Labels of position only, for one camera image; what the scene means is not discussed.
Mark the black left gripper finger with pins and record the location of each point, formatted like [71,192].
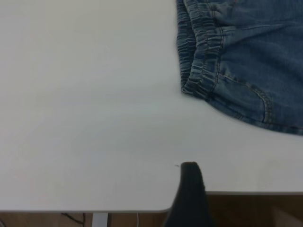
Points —
[189,201]

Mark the blue denim pants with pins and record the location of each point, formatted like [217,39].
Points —
[248,59]

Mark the grey metal table leg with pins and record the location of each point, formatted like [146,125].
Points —
[100,220]

